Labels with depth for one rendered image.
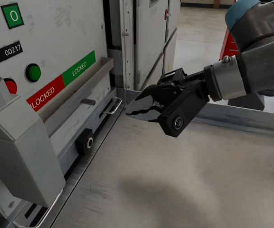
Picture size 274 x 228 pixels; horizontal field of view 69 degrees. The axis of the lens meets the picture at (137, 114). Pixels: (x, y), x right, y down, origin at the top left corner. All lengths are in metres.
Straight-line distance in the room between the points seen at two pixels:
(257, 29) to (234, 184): 0.37
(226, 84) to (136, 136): 0.37
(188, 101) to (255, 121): 0.45
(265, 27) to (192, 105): 0.23
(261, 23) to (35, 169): 0.49
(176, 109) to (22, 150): 0.23
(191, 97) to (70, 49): 0.30
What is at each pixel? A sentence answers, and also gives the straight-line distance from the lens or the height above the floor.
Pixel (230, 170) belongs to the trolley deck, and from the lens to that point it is 0.62.
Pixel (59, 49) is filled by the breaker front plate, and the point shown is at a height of 1.15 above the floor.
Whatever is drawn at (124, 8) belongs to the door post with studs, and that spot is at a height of 1.19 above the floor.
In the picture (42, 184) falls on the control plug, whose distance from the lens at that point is 0.32.
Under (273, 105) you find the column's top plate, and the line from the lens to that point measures 1.17.
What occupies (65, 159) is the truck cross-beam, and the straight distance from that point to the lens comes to 0.55.
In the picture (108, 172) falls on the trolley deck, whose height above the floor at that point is 0.85.
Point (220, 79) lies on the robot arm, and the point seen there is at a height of 1.14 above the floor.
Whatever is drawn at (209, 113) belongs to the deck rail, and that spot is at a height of 0.87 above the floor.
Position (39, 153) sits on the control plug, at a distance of 0.29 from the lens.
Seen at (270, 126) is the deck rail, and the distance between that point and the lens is 0.81.
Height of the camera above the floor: 1.30
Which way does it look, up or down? 38 degrees down
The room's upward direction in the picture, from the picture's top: straight up
